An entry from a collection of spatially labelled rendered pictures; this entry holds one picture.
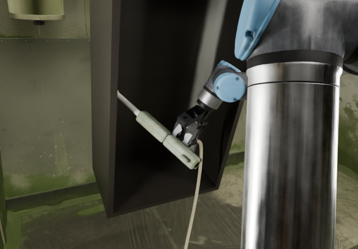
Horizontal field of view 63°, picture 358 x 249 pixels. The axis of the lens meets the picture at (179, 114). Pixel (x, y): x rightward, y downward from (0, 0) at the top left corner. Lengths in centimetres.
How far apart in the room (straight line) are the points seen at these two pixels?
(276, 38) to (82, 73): 211
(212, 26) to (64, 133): 131
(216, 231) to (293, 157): 170
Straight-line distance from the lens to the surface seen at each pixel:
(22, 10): 212
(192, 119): 104
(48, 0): 211
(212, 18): 151
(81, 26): 249
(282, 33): 37
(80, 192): 227
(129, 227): 203
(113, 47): 97
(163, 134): 111
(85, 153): 226
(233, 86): 92
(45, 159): 224
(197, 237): 198
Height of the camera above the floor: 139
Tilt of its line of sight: 21 degrees down
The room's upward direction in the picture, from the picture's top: 3 degrees clockwise
